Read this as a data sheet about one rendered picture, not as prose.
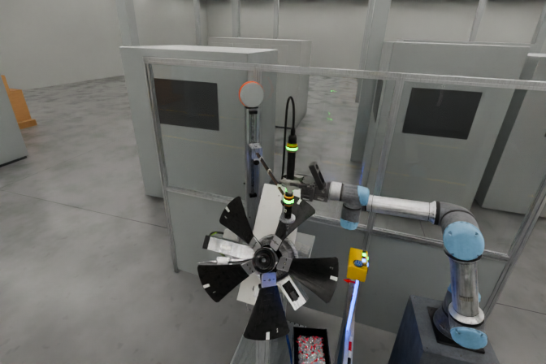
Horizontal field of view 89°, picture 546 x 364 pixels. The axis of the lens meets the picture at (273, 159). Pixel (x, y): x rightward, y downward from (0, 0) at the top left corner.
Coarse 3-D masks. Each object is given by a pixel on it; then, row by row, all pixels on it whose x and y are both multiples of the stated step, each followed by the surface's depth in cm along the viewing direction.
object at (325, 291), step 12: (300, 264) 137; (312, 264) 137; (324, 264) 136; (336, 264) 136; (300, 276) 131; (312, 276) 131; (324, 276) 131; (336, 276) 131; (312, 288) 127; (324, 288) 127; (324, 300) 124
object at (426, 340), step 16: (416, 304) 141; (432, 304) 141; (416, 320) 133; (400, 336) 153; (416, 336) 130; (432, 336) 125; (400, 352) 150; (416, 352) 127; (432, 352) 119; (448, 352) 119; (464, 352) 120
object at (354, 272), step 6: (354, 252) 163; (360, 252) 163; (366, 252) 163; (354, 258) 158; (360, 258) 158; (366, 258) 159; (348, 264) 161; (354, 264) 154; (366, 264) 155; (348, 270) 155; (354, 270) 153; (360, 270) 152; (366, 270) 151; (348, 276) 156; (354, 276) 155; (360, 276) 154
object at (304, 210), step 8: (296, 200) 147; (296, 208) 144; (304, 208) 140; (312, 208) 138; (296, 216) 140; (304, 216) 138; (280, 224) 146; (288, 224) 141; (296, 224) 138; (280, 232) 142; (288, 232) 138
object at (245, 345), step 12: (288, 324) 226; (300, 324) 226; (288, 336) 217; (240, 348) 208; (252, 348) 208; (276, 348) 209; (240, 360) 200; (252, 360) 200; (276, 360) 201; (288, 360) 201
